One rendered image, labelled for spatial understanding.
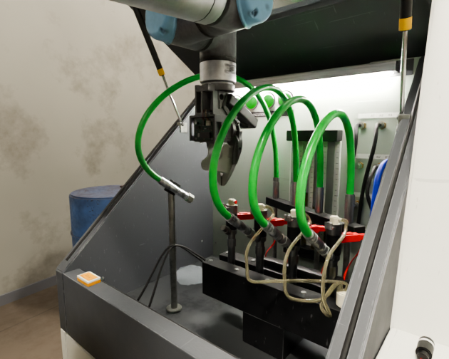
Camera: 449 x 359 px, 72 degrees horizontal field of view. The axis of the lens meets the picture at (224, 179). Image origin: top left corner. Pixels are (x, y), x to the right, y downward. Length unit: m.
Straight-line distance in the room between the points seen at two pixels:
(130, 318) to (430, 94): 0.64
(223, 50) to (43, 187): 2.46
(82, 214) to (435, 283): 2.09
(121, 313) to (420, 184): 0.57
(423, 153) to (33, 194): 2.72
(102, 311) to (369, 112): 0.76
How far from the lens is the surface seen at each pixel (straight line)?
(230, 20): 0.51
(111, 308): 0.70
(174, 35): 0.59
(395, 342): 0.56
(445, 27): 0.66
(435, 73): 0.62
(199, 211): 1.10
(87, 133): 3.11
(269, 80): 0.96
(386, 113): 0.85
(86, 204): 2.29
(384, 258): 0.50
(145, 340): 0.63
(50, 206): 2.99
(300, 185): 0.46
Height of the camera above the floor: 1.28
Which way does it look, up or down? 8 degrees down
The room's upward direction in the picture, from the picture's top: straight up
